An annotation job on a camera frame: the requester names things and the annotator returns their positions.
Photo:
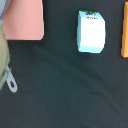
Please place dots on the white blue milk carton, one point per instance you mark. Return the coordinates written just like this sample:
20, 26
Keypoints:
91, 32

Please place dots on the golden bread loaf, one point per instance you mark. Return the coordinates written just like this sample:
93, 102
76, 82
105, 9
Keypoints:
124, 49

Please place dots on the beige woven placemat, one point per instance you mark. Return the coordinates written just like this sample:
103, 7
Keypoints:
4, 56

